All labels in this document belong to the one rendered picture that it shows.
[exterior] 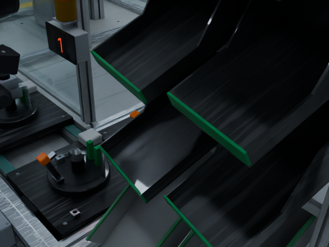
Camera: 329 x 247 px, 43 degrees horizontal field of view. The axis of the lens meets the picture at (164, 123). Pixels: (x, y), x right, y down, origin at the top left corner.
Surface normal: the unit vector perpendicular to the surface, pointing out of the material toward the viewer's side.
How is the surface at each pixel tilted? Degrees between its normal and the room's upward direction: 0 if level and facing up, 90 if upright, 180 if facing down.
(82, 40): 90
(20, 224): 0
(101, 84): 0
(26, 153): 0
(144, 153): 25
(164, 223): 45
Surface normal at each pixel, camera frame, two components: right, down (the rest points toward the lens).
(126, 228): -0.58, -0.38
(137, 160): -0.33, -0.63
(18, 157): 0.03, -0.83
